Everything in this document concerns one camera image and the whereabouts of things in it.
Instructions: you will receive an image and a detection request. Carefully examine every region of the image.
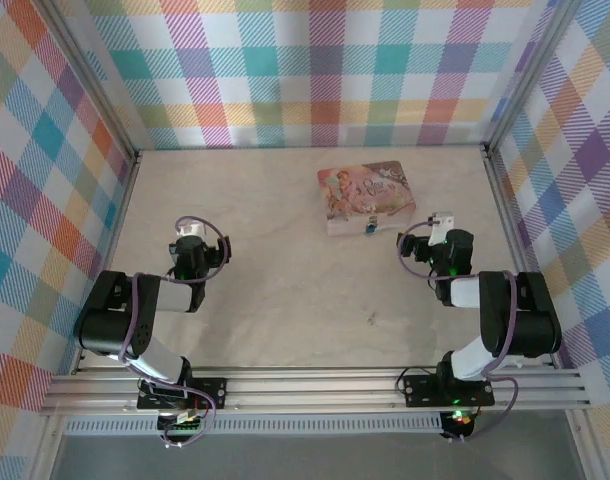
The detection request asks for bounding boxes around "grey slotted cable duct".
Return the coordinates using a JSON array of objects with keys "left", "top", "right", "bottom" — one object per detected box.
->
[{"left": 63, "top": 416, "right": 445, "bottom": 436}]

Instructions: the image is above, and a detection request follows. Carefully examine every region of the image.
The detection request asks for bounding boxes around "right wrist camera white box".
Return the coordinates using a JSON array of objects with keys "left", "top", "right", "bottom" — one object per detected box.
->
[{"left": 428, "top": 211, "right": 456, "bottom": 246}]

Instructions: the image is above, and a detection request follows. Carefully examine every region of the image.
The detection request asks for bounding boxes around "aluminium frame post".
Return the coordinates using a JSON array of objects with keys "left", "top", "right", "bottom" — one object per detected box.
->
[
  {"left": 483, "top": 0, "right": 575, "bottom": 152},
  {"left": 37, "top": 0, "right": 142, "bottom": 159}
]

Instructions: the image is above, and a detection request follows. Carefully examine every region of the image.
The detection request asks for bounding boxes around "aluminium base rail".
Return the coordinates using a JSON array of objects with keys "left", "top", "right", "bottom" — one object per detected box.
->
[{"left": 38, "top": 366, "right": 592, "bottom": 417}]

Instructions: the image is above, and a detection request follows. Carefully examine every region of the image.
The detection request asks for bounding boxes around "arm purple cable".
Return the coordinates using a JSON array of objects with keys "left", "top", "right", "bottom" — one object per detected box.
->
[
  {"left": 118, "top": 215, "right": 234, "bottom": 449},
  {"left": 397, "top": 218, "right": 520, "bottom": 445}
]

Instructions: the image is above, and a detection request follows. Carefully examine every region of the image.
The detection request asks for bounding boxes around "pink illustrated tin box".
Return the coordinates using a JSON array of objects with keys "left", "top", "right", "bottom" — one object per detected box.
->
[{"left": 317, "top": 159, "right": 419, "bottom": 239}]

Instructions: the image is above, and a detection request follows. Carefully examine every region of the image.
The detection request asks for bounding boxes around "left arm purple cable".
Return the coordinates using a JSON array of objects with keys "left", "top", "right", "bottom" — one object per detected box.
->
[{"left": 118, "top": 215, "right": 234, "bottom": 449}]

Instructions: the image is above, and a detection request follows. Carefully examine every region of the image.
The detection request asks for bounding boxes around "grey sheet metal panel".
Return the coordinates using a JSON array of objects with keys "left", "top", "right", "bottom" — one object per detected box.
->
[{"left": 49, "top": 433, "right": 584, "bottom": 480}]

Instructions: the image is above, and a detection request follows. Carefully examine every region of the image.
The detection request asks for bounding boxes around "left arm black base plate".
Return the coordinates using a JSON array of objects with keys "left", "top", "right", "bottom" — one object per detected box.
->
[{"left": 136, "top": 377, "right": 228, "bottom": 412}]

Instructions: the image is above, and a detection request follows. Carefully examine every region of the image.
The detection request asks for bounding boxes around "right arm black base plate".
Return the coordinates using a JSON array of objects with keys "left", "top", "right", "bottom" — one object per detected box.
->
[{"left": 402, "top": 373, "right": 496, "bottom": 409}]

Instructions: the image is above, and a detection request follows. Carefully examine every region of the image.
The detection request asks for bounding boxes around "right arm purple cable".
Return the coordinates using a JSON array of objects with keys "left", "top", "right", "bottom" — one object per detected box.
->
[{"left": 397, "top": 218, "right": 520, "bottom": 445}]

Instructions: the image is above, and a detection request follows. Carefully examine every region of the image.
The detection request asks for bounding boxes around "aluminium side rail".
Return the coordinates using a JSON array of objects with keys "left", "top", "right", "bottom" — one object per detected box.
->
[
  {"left": 482, "top": 144, "right": 561, "bottom": 370},
  {"left": 72, "top": 149, "right": 144, "bottom": 376}
]

